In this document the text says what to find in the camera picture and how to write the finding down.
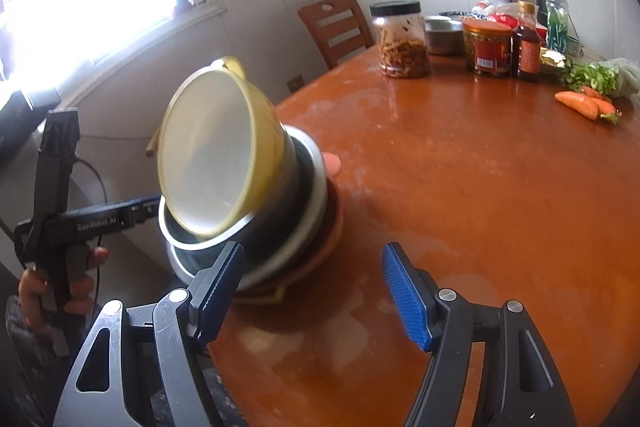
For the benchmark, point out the person's floral clothing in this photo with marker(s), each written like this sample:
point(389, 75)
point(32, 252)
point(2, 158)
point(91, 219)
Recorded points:
point(30, 367)

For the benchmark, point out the blue patterned bowl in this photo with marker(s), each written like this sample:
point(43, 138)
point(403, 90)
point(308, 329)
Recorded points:
point(455, 14)

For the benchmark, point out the red and white packet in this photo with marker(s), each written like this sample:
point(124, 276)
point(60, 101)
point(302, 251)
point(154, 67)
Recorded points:
point(500, 14)

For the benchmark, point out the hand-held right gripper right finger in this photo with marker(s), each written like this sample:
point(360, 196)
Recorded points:
point(407, 297)

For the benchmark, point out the person's left hand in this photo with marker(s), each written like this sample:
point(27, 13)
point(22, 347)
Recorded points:
point(82, 297)

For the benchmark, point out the red-lidded sauce jar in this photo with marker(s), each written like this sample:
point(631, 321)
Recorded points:
point(487, 52)

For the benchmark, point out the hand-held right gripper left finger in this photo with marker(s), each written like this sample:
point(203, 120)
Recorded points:
point(220, 292)

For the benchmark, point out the brown slatted wooden chair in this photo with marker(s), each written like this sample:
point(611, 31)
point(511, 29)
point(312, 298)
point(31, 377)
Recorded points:
point(335, 17)

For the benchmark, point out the orange bear-shaped plate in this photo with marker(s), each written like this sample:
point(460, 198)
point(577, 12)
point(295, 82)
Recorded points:
point(330, 227)

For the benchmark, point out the clear plastic bottle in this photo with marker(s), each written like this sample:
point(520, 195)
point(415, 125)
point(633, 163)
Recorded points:
point(557, 22)

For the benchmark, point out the dark sauce bottle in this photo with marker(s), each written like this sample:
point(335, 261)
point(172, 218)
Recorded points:
point(526, 52)

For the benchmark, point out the large steel bowl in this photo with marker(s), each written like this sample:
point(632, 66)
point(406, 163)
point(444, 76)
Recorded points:
point(210, 241)

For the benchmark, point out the deep metal bowl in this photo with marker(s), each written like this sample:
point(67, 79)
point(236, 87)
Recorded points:
point(444, 37)

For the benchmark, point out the low wall outlet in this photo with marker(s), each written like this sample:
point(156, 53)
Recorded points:
point(295, 83)

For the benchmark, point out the gold foil packet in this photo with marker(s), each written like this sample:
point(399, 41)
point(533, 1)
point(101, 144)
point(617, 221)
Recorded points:
point(553, 59)

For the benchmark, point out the light curved wooden chair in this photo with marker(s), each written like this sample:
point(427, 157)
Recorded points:
point(152, 144)

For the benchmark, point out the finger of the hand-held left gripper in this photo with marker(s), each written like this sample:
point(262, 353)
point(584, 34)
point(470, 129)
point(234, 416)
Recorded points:
point(142, 211)

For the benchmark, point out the round metal pan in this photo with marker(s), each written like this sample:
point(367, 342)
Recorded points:
point(200, 269)

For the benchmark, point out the black-lidded clear jar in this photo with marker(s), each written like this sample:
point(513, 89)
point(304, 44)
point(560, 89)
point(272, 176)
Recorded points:
point(402, 42)

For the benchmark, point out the orange carrot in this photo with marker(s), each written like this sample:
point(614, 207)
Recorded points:
point(577, 103)
point(602, 102)

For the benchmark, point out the bagged green vegetables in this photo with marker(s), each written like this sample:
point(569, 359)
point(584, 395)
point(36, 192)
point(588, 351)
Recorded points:
point(600, 77)

